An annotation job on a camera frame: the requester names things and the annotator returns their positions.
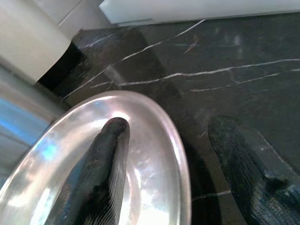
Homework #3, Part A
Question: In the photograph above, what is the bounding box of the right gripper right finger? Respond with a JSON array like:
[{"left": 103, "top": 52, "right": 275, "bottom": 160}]
[{"left": 207, "top": 114, "right": 300, "bottom": 225}]

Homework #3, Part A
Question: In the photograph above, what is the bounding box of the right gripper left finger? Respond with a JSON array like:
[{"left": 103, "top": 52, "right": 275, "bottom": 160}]
[{"left": 61, "top": 117, "right": 131, "bottom": 225}]

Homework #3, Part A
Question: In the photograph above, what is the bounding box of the round steel plate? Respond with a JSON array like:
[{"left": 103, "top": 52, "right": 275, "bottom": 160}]
[{"left": 0, "top": 90, "right": 192, "bottom": 225}]

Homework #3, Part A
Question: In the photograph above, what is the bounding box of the stainless steel knife block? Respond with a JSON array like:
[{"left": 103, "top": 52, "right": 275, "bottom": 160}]
[{"left": 0, "top": 62, "right": 69, "bottom": 174}]

